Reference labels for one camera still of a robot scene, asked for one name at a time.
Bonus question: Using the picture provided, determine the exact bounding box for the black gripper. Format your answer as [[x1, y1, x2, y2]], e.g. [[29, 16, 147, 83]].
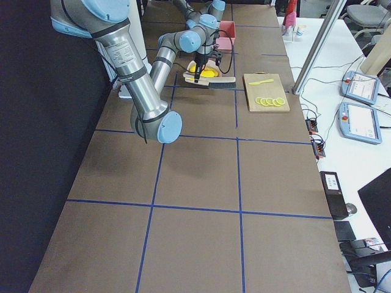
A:
[[194, 50, 222, 83]]

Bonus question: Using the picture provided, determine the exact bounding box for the yellow corn cob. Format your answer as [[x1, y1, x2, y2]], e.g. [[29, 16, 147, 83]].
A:
[[200, 68, 219, 78]]

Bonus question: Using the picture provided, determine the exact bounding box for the beige plastic dustpan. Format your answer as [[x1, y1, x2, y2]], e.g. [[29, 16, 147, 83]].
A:
[[186, 60, 222, 77]]

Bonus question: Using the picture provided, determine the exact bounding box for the white hand brush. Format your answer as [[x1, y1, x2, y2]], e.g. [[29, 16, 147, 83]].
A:
[[183, 73, 236, 89]]

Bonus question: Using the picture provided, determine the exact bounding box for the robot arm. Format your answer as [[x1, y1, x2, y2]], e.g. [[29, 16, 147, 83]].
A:
[[172, 0, 225, 29], [50, 1, 225, 143]]

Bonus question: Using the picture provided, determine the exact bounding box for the pink plastic bin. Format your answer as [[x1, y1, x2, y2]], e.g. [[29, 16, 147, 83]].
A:
[[216, 21, 236, 51]]

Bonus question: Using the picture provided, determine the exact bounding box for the yellow-green plastic knife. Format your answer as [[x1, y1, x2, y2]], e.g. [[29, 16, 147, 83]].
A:
[[248, 79, 274, 85]]

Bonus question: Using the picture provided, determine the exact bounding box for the bamboo cutting board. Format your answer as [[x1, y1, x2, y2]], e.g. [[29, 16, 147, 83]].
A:
[[243, 73, 290, 113]]

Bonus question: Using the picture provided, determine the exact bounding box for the pink rolled towel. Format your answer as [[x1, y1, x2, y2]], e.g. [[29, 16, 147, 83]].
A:
[[282, 0, 298, 28]]

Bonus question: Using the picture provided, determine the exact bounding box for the white paper cup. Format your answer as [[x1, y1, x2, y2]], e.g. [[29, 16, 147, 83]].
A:
[[296, 24, 307, 38]]

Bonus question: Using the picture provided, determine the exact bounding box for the orange black adapter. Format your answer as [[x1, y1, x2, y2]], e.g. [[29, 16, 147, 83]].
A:
[[305, 118, 318, 134], [311, 139, 326, 159]]

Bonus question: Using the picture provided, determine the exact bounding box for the teach pendant tablet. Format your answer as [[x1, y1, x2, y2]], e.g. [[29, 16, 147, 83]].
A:
[[341, 71, 380, 105], [338, 102, 382, 145]]

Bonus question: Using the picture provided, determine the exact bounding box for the black power box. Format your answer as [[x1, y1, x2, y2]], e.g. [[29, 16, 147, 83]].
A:
[[320, 171, 348, 220]]

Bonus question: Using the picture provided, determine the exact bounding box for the grey office chair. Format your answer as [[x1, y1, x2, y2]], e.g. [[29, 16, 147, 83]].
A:
[[340, 4, 390, 39]]

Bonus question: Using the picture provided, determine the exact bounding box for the black monitor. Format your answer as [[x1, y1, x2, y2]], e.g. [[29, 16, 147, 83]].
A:
[[358, 168, 391, 250]]

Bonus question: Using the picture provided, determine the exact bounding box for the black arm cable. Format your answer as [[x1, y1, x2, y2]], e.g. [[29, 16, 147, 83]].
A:
[[213, 29, 235, 74]]

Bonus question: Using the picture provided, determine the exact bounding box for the aluminium frame post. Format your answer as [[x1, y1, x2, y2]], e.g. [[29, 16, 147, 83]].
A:
[[292, 0, 346, 95]]

